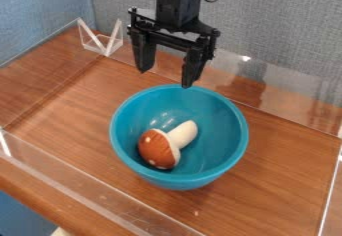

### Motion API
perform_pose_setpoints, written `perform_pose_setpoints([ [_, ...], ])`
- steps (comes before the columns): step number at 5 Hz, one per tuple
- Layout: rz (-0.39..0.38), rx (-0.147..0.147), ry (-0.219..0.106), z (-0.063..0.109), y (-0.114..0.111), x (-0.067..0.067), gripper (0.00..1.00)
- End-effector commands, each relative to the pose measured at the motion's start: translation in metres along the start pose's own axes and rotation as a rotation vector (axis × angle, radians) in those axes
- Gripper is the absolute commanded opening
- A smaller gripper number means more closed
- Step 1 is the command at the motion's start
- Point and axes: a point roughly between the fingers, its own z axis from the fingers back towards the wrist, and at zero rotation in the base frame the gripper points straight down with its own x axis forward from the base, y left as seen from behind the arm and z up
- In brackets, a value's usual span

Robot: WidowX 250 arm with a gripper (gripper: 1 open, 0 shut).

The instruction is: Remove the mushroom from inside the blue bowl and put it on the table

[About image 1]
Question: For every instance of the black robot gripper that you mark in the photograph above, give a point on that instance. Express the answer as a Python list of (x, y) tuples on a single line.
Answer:
[(172, 25)]

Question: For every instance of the blue plastic bowl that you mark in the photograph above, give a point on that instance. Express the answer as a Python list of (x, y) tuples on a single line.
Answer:
[(163, 107)]

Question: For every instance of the brown and white toy mushroom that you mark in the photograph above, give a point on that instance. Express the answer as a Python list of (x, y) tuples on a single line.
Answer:
[(159, 147)]

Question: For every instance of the clear acrylic corner bracket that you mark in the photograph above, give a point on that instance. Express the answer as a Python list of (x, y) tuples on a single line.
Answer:
[(99, 43)]

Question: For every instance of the clear acrylic left wall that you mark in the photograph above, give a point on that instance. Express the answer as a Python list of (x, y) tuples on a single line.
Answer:
[(39, 43)]

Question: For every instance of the clear acrylic wall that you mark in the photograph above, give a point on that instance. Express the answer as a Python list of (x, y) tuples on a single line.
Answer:
[(84, 205), (39, 43), (330, 226), (283, 92)]

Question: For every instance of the clear acrylic back wall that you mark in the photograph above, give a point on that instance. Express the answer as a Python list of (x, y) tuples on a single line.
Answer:
[(283, 92)]

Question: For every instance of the clear acrylic front wall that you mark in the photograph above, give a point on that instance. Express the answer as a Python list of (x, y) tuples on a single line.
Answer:
[(84, 205)]

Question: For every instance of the clear acrylic right wall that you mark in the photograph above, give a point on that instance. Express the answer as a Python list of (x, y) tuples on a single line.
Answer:
[(330, 226)]

